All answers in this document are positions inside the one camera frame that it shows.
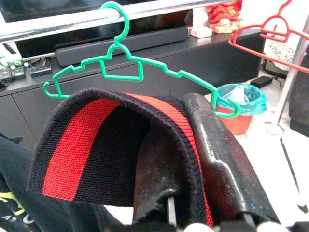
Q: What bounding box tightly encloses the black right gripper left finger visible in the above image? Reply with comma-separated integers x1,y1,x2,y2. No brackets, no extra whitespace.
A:
132,130,202,223

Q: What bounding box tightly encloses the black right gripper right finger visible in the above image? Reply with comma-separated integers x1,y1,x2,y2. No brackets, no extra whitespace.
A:
181,93,281,227

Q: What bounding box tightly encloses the black garment red trim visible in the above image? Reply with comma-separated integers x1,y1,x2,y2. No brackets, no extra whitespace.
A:
28,88,218,229

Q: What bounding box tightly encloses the green plastic hanger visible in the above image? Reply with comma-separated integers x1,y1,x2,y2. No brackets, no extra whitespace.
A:
42,1,241,119

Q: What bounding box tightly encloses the red plastic hanger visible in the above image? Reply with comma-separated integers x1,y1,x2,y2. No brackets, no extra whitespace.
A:
228,0,309,74

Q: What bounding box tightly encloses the red bin teal liner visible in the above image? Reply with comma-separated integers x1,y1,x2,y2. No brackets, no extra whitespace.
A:
210,83,267,136

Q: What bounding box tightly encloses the black power adapter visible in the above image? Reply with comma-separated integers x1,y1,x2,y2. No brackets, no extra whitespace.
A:
251,76,275,89

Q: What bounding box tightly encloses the black tv console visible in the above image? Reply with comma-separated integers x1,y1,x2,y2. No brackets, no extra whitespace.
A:
0,28,266,150

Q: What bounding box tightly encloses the dark grey sofa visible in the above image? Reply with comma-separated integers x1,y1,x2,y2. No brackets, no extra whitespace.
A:
288,45,309,131

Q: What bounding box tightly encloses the white lace cloth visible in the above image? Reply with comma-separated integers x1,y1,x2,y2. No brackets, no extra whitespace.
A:
264,40,300,71

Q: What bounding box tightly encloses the black soundbar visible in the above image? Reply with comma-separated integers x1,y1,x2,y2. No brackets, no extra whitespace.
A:
54,25,189,67

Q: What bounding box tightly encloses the white pink tissue box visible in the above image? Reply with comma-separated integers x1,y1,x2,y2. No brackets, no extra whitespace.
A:
188,7,213,39

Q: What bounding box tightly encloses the black shirt green print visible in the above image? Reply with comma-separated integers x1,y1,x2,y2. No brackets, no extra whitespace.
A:
0,131,116,232

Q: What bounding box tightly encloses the red gold figurine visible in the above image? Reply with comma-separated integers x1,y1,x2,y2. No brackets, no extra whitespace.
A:
205,0,244,34

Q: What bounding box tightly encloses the black television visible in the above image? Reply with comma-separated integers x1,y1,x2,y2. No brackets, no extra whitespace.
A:
0,0,201,58

